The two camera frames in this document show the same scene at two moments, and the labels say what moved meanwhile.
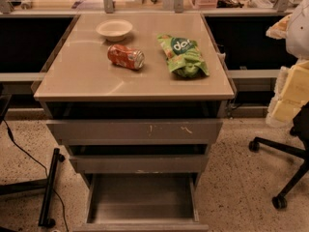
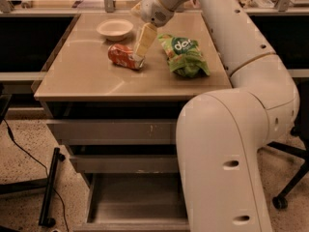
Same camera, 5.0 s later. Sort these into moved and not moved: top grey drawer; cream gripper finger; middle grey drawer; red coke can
Moved: cream gripper finger
Not moved: red coke can; top grey drawer; middle grey drawer
